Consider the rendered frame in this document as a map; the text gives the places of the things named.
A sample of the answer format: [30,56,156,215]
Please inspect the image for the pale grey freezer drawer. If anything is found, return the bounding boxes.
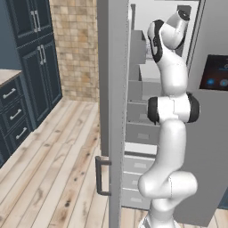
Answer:
[122,171,150,191]
[121,187,153,211]
[123,154,158,176]

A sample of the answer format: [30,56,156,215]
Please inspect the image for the grey freezer door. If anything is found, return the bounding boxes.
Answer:
[96,0,132,228]

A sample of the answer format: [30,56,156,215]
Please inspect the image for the dark freezer door handle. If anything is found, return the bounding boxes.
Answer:
[94,155,112,197]

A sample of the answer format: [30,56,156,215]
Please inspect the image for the dark blue tall cupboard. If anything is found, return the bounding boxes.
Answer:
[5,0,64,132]

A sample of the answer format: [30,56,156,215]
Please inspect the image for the grey freezer bin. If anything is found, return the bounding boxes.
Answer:
[125,120,162,147]
[127,78,163,102]
[126,100,156,125]

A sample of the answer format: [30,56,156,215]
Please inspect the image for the dark blue drawer cabinet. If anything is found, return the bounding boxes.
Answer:
[0,69,34,169]

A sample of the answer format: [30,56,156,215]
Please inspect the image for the grey fridge door with screen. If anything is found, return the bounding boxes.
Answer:
[173,0,228,228]

